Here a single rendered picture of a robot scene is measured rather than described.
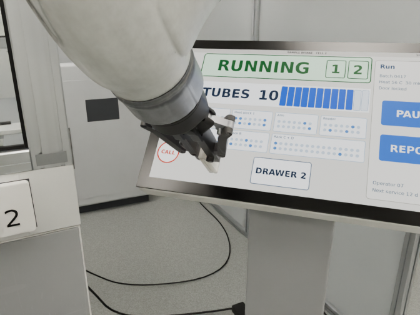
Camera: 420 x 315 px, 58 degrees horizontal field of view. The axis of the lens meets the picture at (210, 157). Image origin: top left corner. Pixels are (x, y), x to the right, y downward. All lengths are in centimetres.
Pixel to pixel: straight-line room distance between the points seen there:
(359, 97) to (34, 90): 60
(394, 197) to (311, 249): 21
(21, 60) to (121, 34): 54
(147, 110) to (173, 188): 29
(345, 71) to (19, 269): 77
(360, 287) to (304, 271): 94
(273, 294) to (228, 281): 118
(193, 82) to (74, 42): 13
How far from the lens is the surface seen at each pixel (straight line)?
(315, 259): 77
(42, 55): 81
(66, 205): 89
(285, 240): 76
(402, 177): 63
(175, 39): 31
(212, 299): 191
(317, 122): 65
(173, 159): 66
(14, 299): 99
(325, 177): 61
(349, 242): 168
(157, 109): 37
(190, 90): 38
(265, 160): 63
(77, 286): 100
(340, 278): 179
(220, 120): 47
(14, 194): 85
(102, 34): 28
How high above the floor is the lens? 123
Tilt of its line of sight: 20 degrees down
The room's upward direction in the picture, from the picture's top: straight up
